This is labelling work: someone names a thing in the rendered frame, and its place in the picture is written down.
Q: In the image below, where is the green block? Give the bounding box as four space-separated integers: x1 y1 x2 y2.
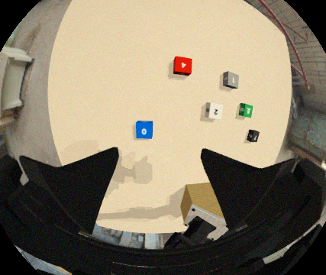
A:
239 103 253 118

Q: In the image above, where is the red block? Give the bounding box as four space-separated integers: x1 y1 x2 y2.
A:
173 56 192 76

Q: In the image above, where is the blue block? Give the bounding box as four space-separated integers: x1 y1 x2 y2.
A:
136 120 153 138

